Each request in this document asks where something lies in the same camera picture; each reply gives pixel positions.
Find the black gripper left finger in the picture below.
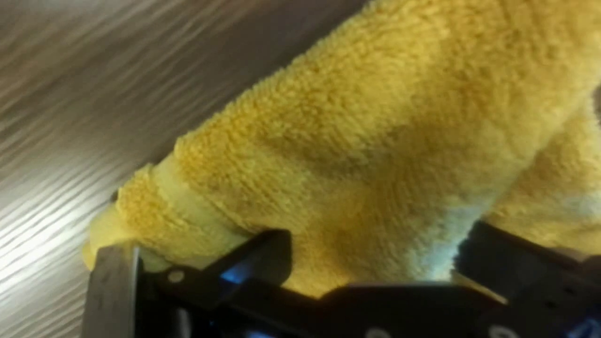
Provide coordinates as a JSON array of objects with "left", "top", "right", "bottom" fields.
[{"left": 80, "top": 228, "right": 294, "bottom": 338}]

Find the yellow towel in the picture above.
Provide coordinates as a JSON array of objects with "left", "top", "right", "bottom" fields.
[{"left": 82, "top": 0, "right": 601, "bottom": 299}]

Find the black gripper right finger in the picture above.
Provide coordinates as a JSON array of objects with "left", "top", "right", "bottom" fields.
[{"left": 454, "top": 218, "right": 601, "bottom": 338}]

